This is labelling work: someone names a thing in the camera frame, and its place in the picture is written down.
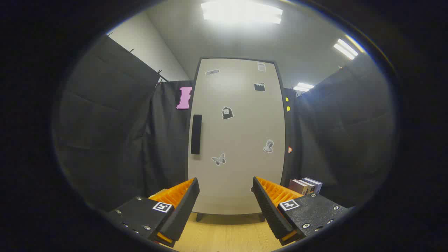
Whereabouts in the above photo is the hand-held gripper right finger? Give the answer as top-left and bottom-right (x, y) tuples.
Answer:
(252, 176), (350, 246)

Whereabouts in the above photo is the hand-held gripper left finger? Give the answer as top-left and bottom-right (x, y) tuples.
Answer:
(105, 177), (200, 248)

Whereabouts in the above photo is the dark grey cabinet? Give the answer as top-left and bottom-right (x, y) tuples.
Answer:
(185, 57), (293, 223)

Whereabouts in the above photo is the black backdrop cloth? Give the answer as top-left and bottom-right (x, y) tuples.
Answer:
(52, 34), (396, 210)

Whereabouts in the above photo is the large ceiling light panel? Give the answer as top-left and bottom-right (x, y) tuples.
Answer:
(201, 0), (283, 25)

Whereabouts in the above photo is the twin-strip ceiling light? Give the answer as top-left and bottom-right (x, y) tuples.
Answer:
(333, 38), (359, 60)

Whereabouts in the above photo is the beige cabinet door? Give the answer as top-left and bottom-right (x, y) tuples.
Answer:
(188, 58), (286, 215)

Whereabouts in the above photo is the black door handle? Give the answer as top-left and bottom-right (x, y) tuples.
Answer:
(191, 114), (203, 155)

